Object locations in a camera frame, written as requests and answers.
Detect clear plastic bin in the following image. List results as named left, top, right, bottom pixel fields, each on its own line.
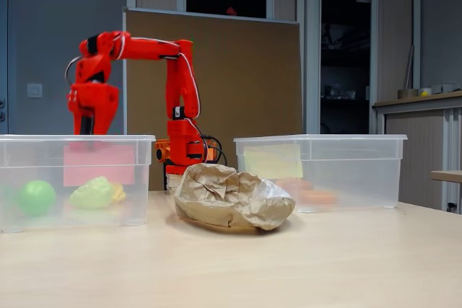
left=233, top=133, right=409, bottom=214
left=0, top=133, right=157, bottom=233

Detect leaning grey metal rod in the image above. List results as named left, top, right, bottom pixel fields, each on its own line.
left=403, top=44, right=415, bottom=89

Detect yellow toy banana bunch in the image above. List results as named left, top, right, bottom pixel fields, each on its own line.
left=109, top=182, right=127, bottom=204

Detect black power cable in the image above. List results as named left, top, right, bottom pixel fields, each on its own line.
left=201, top=136, right=228, bottom=167

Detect brown cork board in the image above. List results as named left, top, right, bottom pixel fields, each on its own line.
left=122, top=6, right=303, bottom=192

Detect pink paper label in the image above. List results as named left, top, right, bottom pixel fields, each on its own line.
left=63, top=144, right=136, bottom=188

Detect yellow-green paper label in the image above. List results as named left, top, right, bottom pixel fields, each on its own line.
left=243, top=144, right=304, bottom=180

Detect grey plastic storage bins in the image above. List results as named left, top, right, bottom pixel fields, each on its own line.
left=431, top=83, right=461, bottom=94

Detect green toy apple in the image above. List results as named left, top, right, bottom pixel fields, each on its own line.
left=17, top=180, right=57, bottom=216

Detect wooden desk edge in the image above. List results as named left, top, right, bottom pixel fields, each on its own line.
left=430, top=170, right=462, bottom=184

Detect light green toy grapes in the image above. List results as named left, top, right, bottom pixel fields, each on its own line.
left=69, top=176, right=114, bottom=210

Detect grey cabinet with wooden top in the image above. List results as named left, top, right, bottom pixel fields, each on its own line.
left=372, top=90, right=462, bottom=214

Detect brown toy doughnut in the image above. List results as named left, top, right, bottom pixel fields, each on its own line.
left=284, top=180, right=314, bottom=193

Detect crumpled brown paper bag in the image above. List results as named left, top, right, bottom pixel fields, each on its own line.
left=174, top=162, right=296, bottom=232

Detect plywood base block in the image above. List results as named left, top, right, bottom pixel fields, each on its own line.
left=165, top=173, right=183, bottom=190

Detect orange toy waffle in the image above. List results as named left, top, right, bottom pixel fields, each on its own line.
left=297, top=189, right=339, bottom=205

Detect orange printed clamp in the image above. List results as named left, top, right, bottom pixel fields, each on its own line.
left=154, top=138, right=173, bottom=163

